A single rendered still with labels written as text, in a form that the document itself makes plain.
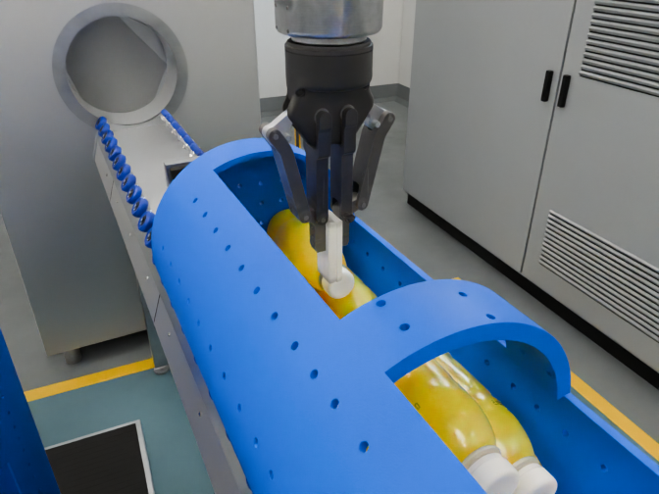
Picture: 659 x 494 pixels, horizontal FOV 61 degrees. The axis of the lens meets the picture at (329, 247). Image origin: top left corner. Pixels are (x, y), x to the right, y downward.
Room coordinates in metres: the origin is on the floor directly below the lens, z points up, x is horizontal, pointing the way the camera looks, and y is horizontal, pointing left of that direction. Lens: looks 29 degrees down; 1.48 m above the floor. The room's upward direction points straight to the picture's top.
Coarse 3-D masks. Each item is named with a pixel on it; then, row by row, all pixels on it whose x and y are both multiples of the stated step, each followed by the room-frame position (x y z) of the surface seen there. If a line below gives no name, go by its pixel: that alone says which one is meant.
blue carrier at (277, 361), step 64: (192, 192) 0.62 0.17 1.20; (256, 192) 0.72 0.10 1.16; (192, 256) 0.52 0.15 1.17; (256, 256) 0.45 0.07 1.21; (384, 256) 0.64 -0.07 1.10; (192, 320) 0.46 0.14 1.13; (256, 320) 0.38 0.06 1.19; (320, 320) 0.35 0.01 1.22; (384, 320) 0.33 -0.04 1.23; (448, 320) 0.32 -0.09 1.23; (512, 320) 0.33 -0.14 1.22; (256, 384) 0.33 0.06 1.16; (320, 384) 0.29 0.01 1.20; (384, 384) 0.27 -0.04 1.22; (512, 384) 0.42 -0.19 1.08; (256, 448) 0.29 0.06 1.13; (320, 448) 0.25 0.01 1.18; (384, 448) 0.23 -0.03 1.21; (448, 448) 0.22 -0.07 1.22; (576, 448) 0.34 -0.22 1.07
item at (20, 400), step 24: (0, 336) 0.86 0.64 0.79; (0, 360) 0.82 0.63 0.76; (0, 384) 0.80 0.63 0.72; (0, 408) 0.78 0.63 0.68; (24, 408) 0.84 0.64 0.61; (0, 432) 0.76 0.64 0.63; (24, 432) 0.81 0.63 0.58; (0, 456) 0.75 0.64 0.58; (24, 456) 0.79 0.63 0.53; (0, 480) 0.93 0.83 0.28; (24, 480) 0.77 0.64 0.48; (48, 480) 0.83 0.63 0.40
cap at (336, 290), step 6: (342, 270) 0.58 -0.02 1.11; (342, 276) 0.58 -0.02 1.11; (348, 276) 0.58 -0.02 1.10; (324, 282) 0.58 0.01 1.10; (336, 282) 0.57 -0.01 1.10; (342, 282) 0.58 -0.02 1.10; (348, 282) 0.58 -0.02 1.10; (324, 288) 0.58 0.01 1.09; (330, 288) 0.57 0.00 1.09; (336, 288) 0.57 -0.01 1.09; (342, 288) 0.58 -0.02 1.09; (348, 288) 0.58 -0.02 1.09; (330, 294) 0.57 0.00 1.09; (336, 294) 0.57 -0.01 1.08; (342, 294) 0.58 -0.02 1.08
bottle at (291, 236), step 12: (276, 216) 0.72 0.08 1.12; (288, 216) 0.71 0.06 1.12; (276, 228) 0.70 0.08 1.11; (288, 228) 0.68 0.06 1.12; (300, 228) 0.67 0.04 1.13; (276, 240) 0.69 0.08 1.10; (288, 240) 0.66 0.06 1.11; (300, 240) 0.65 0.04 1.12; (288, 252) 0.65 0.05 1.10; (300, 252) 0.63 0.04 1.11; (312, 252) 0.61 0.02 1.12; (300, 264) 0.61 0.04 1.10; (312, 264) 0.60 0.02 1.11; (312, 276) 0.60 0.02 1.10
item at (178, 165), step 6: (198, 156) 1.07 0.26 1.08; (168, 162) 1.03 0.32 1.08; (174, 162) 1.03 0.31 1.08; (180, 162) 1.03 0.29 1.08; (186, 162) 1.04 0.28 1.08; (168, 168) 1.02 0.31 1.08; (174, 168) 1.02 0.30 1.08; (180, 168) 1.02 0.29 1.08; (168, 174) 1.02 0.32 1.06; (174, 174) 1.01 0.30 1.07; (168, 180) 1.02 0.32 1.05; (168, 186) 1.03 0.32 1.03
